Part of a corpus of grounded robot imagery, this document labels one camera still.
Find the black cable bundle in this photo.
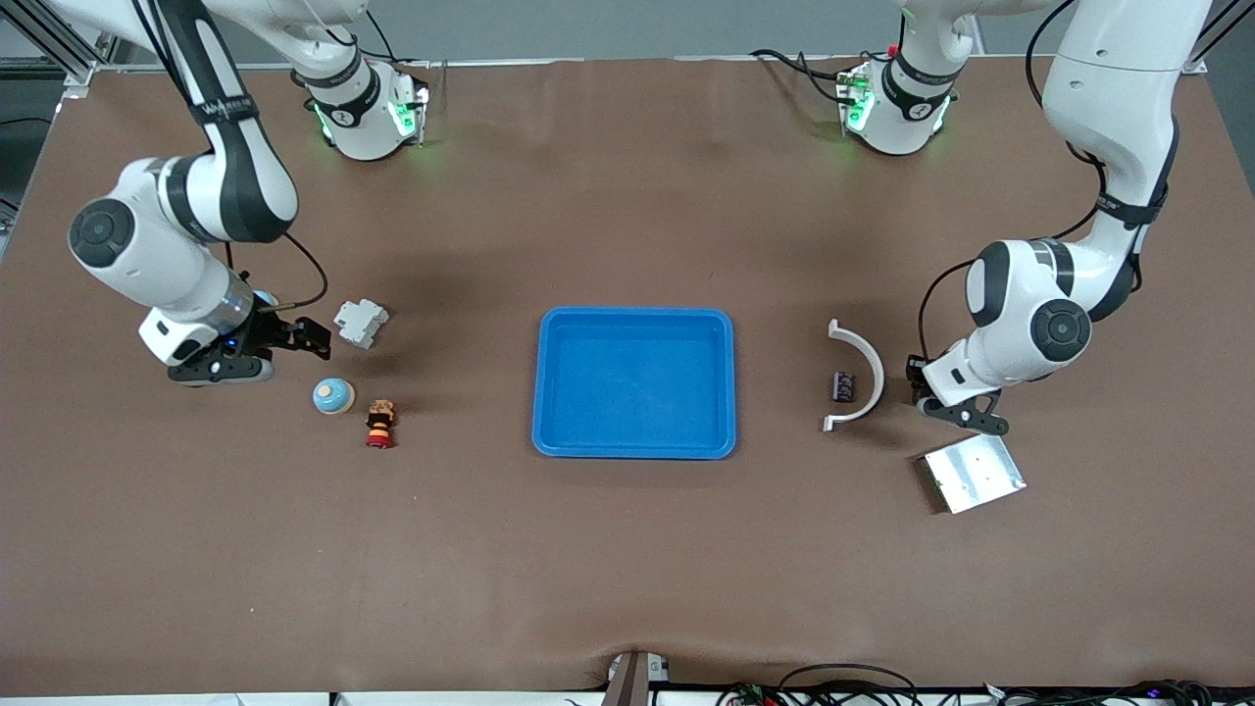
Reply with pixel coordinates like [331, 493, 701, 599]
[980, 679, 1217, 706]

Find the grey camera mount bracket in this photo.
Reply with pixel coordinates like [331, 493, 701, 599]
[603, 650, 670, 706]

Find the silver metal plate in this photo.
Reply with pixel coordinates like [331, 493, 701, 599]
[922, 429, 1028, 515]

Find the black arm base cable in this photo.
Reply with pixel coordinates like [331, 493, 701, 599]
[365, 8, 432, 72]
[750, 47, 859, 107]

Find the white circuit breaker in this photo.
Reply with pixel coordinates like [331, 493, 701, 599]
[333, 298, 390, 350]

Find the brown table cover mat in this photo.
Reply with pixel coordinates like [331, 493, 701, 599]
[0, 54, 1255, 697]

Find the blue plastic tray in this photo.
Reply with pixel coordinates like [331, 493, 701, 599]
[531, 306, 737, 461]

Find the white curved plastic clip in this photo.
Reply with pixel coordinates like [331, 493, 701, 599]
[822, 319, 886, 433]

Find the black cable loop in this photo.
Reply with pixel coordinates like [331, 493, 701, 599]
[779, 664, 923, 706]

